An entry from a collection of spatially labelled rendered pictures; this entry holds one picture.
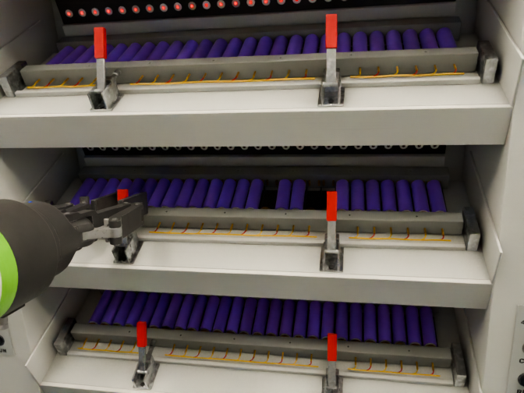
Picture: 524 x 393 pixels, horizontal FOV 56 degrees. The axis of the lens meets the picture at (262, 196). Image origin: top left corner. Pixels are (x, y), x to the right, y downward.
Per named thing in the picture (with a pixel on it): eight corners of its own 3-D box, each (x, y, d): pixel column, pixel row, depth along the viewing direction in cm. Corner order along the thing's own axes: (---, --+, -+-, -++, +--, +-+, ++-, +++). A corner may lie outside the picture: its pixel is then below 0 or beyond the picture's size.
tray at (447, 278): (486, 309, 57) (502, 252, 51) (24, 285, 68) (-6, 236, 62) (459, 200, 72) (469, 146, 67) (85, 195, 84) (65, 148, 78)
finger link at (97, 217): (56, 214, 48) (68, 214, 48) (124, 196, 59) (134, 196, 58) (59, 253, 49) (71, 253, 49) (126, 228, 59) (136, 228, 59)
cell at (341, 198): (348, 189, 70) (348, 219, 65) (336, 189, 70) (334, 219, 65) (348, 178, 69) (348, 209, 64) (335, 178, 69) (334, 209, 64)
